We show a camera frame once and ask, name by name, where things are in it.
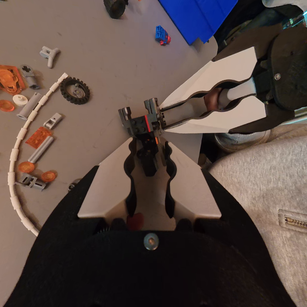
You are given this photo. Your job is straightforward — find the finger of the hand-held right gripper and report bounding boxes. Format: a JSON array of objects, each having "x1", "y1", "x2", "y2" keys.
[
  {"x1": 159, "y1": 46, "x2": 259, "y2": 112},
  {"x1": 163, "y1": 95, "x2": 268, "y2": 134}
]

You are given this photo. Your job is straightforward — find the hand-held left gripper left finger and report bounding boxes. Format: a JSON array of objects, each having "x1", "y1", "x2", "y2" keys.
[{"x1": 77, "y1": 138, "x2": 139, "y2": 219}]

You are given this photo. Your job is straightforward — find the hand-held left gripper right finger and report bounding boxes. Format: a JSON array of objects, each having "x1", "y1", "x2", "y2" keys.
[{"x1": 164, "y1": 141, "x2": 222, "y2": 219}]

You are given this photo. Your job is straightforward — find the dark grey lego motorcycle frame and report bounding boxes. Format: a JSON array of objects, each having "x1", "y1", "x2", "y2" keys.
[{"x1": 118, "y1": 98, "x2": 168, "y2": 177}]

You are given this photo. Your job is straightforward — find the person's right forearm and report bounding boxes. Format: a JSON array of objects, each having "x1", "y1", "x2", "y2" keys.
[{"x1": 214, "y1": 129, "x2": 272, "y2": 154}]

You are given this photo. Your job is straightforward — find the orange round lego tile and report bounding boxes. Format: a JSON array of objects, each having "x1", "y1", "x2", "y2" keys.
[
  {"x1": 0, "y1": 99, "x2": 15, "y2": 112},
  {"x1": 18, "y1": 161, "x2": 35, "y2": 173},
  {"x1": 41, "y1": 170, "x2": 58, "y2": 182}
]

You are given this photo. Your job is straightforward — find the blue red lego minifigure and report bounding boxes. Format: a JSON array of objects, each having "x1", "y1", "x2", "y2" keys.
[{"x1": 155, "y1": 25, "x2": 172, "y2": 46}]

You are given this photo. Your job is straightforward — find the grey lego double-pin connector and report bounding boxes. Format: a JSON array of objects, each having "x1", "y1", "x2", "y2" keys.
[{"x1": 14, "y1": 173, "x2": 46, "y2": 191}]

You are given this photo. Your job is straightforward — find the grey lego tube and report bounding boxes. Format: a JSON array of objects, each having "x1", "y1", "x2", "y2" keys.
[
  {"x1": 28, "y1": 136, "x2": 54, "y2": 163},
  {"x1": 16, "y1": 92, "x2": 42, "y2": 120}
]

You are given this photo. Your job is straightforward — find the orange transparent lego plate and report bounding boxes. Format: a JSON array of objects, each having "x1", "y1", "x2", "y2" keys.
[{"x1": 25, "y1": 127, "x2": 53, "y2": 149}]

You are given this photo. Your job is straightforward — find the small grey lego connector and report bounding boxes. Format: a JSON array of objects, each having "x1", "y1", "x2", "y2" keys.
[{"x1": 43, "y1": 113, "x2": 63, "y2": 129}]

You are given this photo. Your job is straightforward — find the wide black lego tyre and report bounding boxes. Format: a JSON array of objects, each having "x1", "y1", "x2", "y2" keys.
[{"x1": 103, "y1": 0, "x2": 126, "y2": 20}]

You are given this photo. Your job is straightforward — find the white round lego stud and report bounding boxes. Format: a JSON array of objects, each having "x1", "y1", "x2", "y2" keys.
[{"x1": 12, "y1": 94, "x2": 28, "y2": 106}]

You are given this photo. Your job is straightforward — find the grey cross-hole lego connector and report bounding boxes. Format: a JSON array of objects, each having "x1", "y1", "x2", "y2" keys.
[{"x1": 20, "y1": 64, "x2": 40, "y2": 90}]

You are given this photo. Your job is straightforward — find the light grey T-shaped lego piece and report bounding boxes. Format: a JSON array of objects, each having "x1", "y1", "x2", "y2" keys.
[{"x1": 39, "y1": 46, "x2": 61, "y2": 69}]

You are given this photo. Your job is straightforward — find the orange skull lego tile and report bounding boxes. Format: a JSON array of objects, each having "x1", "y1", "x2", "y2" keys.
[{"x1": 0, "y1": 65, "x2": 26, "y2": 96}]

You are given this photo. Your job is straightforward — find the person's right hand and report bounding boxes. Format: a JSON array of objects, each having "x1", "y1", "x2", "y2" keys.
[{"x1": 203, "y1": 87, "x2": 224, "y2": 110}]

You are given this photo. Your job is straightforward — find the blue plastic bin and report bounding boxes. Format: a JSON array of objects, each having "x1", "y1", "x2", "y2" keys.
[{"x1": 158, "y1": 0, "x2": 238, "y2": 45}]

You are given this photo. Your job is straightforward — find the person's grey hoodie torso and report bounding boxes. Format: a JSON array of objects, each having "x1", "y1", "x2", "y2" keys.
[{"x1": 199, "y1": 125, "x2": 307, "y2": 307}]

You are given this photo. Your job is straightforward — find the white lego chain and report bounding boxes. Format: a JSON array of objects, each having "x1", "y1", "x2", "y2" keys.
[{"x1": 7, "y1": 73, "x2": 69, "y2": 236}]

